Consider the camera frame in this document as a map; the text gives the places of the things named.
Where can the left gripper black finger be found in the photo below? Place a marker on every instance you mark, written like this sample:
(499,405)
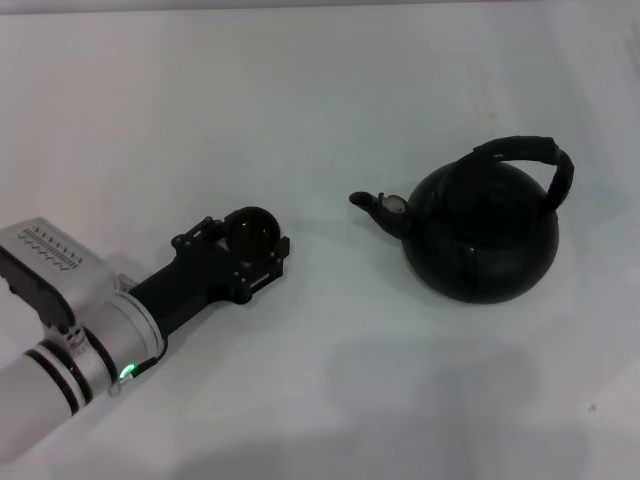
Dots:
(265,270)
(200,232)

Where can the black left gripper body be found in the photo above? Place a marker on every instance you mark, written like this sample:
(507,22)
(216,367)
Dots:
(195,280)

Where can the dark brown teacup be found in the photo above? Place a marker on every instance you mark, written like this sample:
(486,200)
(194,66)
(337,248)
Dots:
(252,230)

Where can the black round teapot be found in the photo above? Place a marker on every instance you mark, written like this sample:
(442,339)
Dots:
(480,250)

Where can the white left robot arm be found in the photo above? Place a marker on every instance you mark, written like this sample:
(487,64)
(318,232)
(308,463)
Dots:
(60,380)

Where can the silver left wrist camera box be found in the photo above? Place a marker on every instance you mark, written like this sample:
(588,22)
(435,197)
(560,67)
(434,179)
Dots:
(45,260)

